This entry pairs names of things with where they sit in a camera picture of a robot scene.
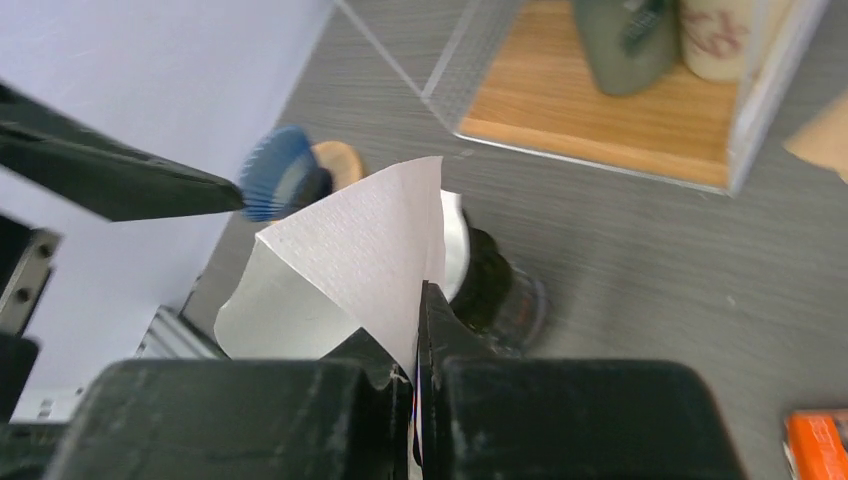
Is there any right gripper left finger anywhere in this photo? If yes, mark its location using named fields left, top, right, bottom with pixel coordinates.
left=45, top=330, right=412, bottom=479

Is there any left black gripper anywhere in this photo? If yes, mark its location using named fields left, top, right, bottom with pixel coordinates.
left=1, top=84, right=244, bottom=424

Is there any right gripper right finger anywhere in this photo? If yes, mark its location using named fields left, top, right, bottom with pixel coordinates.
left=418, top=283, right=747, bottom=479

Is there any dark green coffee dripper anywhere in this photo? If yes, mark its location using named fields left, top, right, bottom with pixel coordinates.
left=449, top=214, right=512, bottom=334

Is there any white paper coffee filter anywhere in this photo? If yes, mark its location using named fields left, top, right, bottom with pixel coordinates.
left=441, top=190, right=470, bottom=302

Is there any blue plastic funnel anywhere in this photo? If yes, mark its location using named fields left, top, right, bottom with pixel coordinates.
left=238, top=125, right=334, bottom=222

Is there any brown tape roll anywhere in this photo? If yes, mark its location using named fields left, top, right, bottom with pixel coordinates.
left=312, top=141, right=368, bottom=192

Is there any grey glass coffee server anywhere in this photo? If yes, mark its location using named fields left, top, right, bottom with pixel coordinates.
left=484, top=262, right=549, bottom=357

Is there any brown paper coffee filter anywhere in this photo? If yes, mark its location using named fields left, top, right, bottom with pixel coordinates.
left=784, top=91, right=847, bottom=183

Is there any orange snack packet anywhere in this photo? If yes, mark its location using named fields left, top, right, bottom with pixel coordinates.
left=784, top=409, right=847, bottom=480

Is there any grey green squeeze bottle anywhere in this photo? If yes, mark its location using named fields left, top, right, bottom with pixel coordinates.
left=571, top=0, right=679, bottom=96

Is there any cream printed squeeze bottle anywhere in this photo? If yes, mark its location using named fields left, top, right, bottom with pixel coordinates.
left=679, top=0, right=755, bottom=83

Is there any white wire wooden shelf rack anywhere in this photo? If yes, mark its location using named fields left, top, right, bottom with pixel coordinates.
left=339, top=1, right=828, bottom=196

